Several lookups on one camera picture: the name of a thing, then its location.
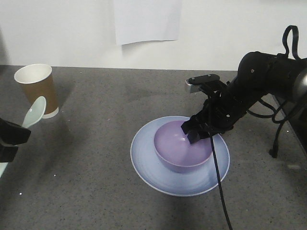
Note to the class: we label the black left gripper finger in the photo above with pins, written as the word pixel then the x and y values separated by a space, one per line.
pixel 12 133
pixel 7 152

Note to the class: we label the pale green ceramic spoon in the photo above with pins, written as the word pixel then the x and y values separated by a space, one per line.
pixel 33 116

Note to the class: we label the purple plastic bowl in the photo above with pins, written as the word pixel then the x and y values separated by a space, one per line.
pixel 175 152

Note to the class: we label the brown paper cup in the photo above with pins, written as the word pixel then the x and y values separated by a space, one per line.
pixel 36 80

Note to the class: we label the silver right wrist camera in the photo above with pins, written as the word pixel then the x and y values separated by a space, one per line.
pixel 204 83

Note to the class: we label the light blue plate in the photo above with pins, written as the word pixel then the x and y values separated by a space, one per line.
pixel 156 175

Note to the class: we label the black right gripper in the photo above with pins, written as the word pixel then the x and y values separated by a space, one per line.
pixel 224 106

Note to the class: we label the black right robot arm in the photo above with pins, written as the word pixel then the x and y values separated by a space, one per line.
pixel 258 74

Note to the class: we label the white paper sheet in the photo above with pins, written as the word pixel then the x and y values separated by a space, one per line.
pixel 146 20

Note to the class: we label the black induction cooktop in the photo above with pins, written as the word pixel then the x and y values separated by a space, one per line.
pixel 298 122

